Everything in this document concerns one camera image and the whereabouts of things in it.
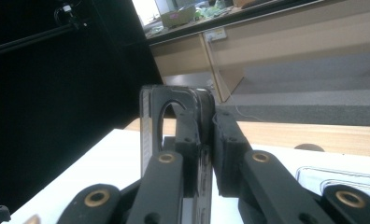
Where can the dark round table grommet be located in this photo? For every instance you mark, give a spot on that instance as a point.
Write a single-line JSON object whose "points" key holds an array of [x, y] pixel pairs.
{"points": [[309, 148]]}

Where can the black metal stand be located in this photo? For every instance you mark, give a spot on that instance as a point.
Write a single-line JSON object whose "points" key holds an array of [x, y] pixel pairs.
{"points": [[33, 38]]}

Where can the clear plastic packaging tray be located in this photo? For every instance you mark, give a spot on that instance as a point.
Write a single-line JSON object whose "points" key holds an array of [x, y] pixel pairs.
{"points": [[310, 182]]}

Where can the white board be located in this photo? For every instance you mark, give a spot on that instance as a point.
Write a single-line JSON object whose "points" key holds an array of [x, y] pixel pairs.
{"points": [[96, 161]]}

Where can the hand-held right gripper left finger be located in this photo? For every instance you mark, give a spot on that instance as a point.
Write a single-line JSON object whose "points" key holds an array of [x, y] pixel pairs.
{"points": [[161, 186]]}

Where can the light wooden table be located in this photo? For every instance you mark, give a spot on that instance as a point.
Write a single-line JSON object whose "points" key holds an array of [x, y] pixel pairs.
{"points": [[298, 135]]}

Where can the white wall socket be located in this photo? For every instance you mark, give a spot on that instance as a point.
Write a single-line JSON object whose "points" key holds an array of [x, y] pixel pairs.
{"points": [[216, 34]]}

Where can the light wooden desk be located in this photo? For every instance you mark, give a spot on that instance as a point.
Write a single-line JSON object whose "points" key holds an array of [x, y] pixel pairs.
{"points": [[298, 37]]}

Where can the green items on desk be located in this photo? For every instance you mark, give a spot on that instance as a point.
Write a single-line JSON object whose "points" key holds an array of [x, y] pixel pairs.
{"points": [[178, 17]]}

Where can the green clutter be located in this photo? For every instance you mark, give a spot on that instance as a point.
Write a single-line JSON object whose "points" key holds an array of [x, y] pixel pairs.
{"points": [[214, 11]]}

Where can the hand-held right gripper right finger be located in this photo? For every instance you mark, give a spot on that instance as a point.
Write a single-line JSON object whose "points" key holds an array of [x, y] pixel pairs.
{"points": [[233, 155]]}

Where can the black curtain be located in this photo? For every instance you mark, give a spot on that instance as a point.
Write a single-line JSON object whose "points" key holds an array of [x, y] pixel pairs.
{"points": [[64, 93]]}

